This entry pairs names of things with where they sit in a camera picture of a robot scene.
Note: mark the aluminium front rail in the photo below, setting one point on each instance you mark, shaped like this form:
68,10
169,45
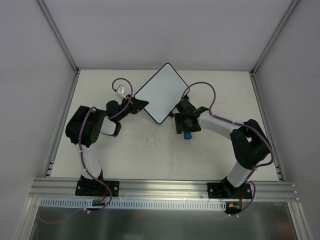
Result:
181,190

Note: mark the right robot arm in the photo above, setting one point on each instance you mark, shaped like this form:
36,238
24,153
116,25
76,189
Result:
249,143

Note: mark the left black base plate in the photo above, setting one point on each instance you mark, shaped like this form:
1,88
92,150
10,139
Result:
91,188

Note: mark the left aluminium corner post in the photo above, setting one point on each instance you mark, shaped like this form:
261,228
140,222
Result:
57,34

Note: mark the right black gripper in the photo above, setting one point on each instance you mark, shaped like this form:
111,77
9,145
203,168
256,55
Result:
180,122

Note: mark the white slotted cable duct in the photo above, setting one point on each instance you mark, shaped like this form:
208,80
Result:
136,204

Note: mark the aluminium rail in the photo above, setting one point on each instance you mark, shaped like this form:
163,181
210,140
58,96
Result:
60,127
181,190
267,127

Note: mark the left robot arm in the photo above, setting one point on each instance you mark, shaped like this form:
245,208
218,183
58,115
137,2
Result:
88,123

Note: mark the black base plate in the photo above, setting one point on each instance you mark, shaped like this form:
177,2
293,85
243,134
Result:
91,188
224,190

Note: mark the right aluminium corner post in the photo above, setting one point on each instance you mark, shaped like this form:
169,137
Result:
278,29

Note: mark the aluminium corner post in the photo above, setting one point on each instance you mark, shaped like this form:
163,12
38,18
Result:
278,29
57,34

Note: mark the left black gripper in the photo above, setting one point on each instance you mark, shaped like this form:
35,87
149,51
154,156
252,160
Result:
133,105

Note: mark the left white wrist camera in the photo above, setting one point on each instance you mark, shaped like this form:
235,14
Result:
120,92

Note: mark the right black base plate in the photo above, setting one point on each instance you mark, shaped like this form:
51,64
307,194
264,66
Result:
224,190

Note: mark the right side aluminium rail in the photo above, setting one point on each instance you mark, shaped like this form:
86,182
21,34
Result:
267,127

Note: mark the left side aluminium rail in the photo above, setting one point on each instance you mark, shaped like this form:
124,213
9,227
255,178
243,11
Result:
60,127

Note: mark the small black-framed whiteboard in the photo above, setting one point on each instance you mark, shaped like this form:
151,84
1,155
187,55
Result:
163,91

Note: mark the blue bone-shaped eraser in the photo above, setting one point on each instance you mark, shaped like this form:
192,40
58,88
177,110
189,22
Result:
187,136

